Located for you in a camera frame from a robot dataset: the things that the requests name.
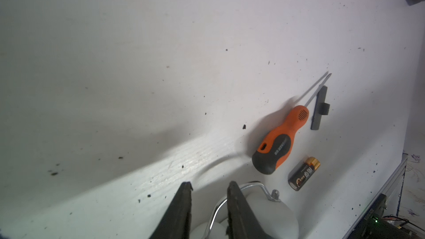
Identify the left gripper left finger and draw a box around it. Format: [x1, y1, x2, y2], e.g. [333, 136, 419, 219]
[150, 181, 193, 239]

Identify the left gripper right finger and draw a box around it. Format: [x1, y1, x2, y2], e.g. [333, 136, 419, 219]
[226, 181, 272, 239]

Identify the white twin bell alarm clock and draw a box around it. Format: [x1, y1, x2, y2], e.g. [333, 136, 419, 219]
[189, 181, 299, 239]

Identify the orange handled screwdriver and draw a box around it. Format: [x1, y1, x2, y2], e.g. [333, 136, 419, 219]
[251, 73, 332, 175]

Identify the black gold AA battery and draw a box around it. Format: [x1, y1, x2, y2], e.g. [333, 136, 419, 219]
[288, 157, 321, 191]

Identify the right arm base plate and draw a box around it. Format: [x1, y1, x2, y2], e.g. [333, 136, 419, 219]
[345, 194, 425, 239]

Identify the aluminium mounting rail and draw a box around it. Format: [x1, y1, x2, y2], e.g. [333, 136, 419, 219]
[344, 153, 409, 239]

